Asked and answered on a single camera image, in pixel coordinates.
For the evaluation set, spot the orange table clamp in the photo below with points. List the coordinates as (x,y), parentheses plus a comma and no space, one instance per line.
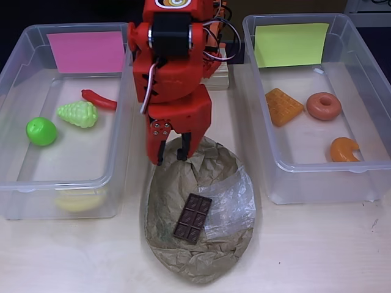
(215,30)

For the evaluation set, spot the brown toy chocolate bar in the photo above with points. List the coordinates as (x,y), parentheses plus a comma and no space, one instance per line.
(192,218)

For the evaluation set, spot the orange toy croissant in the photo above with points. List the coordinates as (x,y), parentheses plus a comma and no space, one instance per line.
(340,151)

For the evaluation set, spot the brown toy doughnut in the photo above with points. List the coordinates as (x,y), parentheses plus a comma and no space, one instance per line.
(314,111)

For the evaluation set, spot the red toy chili pepper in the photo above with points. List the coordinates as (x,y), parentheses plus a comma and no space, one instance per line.
(100,100)

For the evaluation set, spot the pale green toy grapes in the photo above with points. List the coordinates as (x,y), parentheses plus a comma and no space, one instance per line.
(79,114)

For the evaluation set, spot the crumpled brown paper bag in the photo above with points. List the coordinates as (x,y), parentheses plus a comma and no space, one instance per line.
(198,268)

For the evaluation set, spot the wooden base block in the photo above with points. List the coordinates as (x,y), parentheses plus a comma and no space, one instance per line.
(220,81)

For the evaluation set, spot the pink paper label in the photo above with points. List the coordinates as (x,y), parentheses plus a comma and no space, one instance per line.
(88,52)

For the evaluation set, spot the red robot arm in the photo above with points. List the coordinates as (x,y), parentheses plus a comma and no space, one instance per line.
(174,79)

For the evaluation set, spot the clear plastic bin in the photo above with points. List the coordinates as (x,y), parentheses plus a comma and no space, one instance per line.
(320,183)
(76,158)

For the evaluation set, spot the orange toy waffle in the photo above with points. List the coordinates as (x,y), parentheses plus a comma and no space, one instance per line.
(284,108)

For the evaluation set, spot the green toy apple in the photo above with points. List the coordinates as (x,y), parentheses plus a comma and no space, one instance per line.
(41,131)

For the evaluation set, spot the yellow toy banana bunch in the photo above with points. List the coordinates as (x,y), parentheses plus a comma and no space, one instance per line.
(79,203)

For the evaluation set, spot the yellow-green paper label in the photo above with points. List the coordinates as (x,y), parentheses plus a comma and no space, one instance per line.
(290,45)

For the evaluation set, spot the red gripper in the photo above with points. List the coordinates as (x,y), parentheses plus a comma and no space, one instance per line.
(183,113)

